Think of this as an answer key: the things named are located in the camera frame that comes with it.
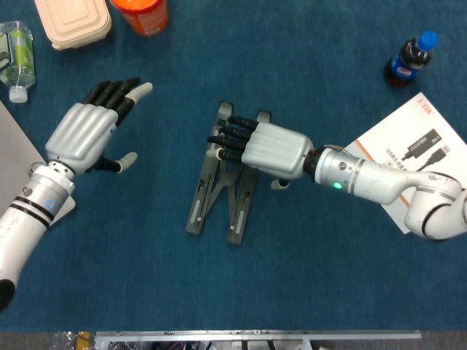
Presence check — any blue felt table cloth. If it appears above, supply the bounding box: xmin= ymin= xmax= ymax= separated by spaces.
xmin=0 ymin=0 xmax=467 ymax=333

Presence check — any yellow object under table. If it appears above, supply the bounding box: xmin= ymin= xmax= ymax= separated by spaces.
xmin=74 ymin=331 xmax=92 ymax=350

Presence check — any crumpled clear plastic bag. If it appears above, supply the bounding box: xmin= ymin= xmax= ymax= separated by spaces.
xmin=50 ymin=331 xmax=80 ymax=350

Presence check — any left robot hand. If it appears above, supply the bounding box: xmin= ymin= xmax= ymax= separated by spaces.
xmin=44 ymin=77 xmax=153 ymax=175

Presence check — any black folding laptop stand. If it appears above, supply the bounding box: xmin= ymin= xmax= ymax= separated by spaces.
xmin=185 ymin=100 xmax=273 ymax=248

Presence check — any grey closed laptop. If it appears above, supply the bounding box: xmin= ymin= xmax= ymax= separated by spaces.
xmin=0 ymin=98 xmax=77 ymax=229

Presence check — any cola bottle with blue cap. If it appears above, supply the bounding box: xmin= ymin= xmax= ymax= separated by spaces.
xmin=382 ymin=30 xmax=439 ymax=89

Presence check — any white USB cable box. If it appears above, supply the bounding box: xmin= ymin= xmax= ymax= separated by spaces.
xmin=342 ymin=91 xmax=467 ymax=235

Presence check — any beige lidded food container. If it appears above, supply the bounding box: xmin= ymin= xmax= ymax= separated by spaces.
xmin=34 ymin=0 xmax=113 ymax=51

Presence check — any aluminium frame rail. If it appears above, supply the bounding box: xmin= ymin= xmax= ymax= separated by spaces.
xmin=94 ymin=330 xmax=422 ymax=350

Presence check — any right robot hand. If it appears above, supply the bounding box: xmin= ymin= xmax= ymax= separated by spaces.
xmin=207 ymin=115 xmax=315 ymax=190

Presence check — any clear green-label water bottle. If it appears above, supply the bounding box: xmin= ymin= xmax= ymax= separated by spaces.
xmin=0 ymin=20 xmax=37 ymax=104

